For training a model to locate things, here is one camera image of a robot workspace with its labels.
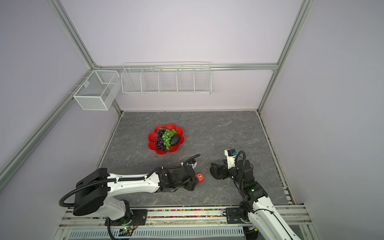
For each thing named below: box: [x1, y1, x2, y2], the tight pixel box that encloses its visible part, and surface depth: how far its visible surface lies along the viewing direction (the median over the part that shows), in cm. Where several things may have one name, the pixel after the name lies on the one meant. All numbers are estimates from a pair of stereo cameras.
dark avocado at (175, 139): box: [170, 134, 180, 146], surface depth 101 cm
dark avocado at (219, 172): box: [209, 163, 229, 180], surface depth 72 cm
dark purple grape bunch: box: [154, 129, 167, 152], surface depth 99 cm
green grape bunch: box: [161, 129, 177, 151], surface depth 98 cm
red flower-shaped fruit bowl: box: [148, 123, 185, 155], surface depth 100 cm
